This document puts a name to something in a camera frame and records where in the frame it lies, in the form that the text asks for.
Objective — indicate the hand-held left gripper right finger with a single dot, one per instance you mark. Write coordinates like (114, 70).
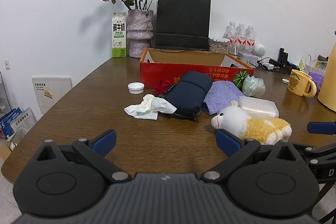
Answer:
(227, 144)

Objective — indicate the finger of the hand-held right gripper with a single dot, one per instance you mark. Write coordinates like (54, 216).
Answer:
(315, 149)
(320, 127)

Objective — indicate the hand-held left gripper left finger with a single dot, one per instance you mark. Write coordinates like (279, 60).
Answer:
(105, 142)

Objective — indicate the white yellow plush sheep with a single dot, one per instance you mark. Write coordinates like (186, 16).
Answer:
(236, 119)

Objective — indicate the purple knitted cloth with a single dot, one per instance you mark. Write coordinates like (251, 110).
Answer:
(223, 95)

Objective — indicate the translucent plastic container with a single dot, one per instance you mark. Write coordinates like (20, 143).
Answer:
(260, 107)

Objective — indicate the white tissue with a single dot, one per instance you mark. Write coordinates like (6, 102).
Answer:
(147, 108)

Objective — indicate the white ribbed bottle cap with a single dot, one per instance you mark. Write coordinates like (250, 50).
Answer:
(136, 88)

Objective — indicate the bubble wrap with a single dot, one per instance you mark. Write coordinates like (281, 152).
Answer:
(253, 86)

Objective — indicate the dark blue pouch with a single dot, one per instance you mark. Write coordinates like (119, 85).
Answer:
(189, 92)

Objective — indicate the red artificial rose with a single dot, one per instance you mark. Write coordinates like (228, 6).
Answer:
(162, 87)

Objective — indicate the red cardboard box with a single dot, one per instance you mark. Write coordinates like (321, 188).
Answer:
(157, 74)

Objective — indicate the brown wooden desktop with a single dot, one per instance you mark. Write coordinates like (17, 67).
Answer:
(105, 108)

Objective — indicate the yellow kettle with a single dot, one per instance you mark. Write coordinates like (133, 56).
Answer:
(328, 82)

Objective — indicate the purple bag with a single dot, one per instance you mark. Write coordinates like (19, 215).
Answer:
(317, 79)

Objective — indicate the yellow bear mug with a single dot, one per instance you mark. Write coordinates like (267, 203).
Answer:
(298, 83)

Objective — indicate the small white flat cap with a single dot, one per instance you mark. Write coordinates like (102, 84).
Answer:
(285, 81)

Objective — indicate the white power adapter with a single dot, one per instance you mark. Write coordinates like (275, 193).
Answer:
(268, 65)

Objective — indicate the black charger dock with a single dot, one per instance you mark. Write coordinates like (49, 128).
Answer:
(282, 56)

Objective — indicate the white tin box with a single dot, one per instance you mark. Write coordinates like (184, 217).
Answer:
(249, 59)

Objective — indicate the stack of blue leaflets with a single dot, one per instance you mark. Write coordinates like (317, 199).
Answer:
(18, 123)

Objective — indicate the clear glass cup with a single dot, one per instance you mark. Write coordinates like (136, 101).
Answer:
(236, 50)

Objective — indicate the clear container of nuts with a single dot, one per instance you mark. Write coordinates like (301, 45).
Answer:
(218, 47)

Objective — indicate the white round speaker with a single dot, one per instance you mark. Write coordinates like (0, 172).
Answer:
(260, 50)

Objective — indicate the green white milk carton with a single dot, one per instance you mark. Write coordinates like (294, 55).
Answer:
(119, 35)

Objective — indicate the red label water bottle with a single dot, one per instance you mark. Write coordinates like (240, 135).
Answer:
(241, 35)
(250, 36)
(231, 33)

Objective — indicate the purple marbled vase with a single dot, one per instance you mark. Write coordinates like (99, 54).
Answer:
(139, 29)

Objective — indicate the black paper bag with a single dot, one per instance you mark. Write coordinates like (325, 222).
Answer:
(183, 19)

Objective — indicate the white wall socket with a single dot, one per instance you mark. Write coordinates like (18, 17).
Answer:
(6, 64)

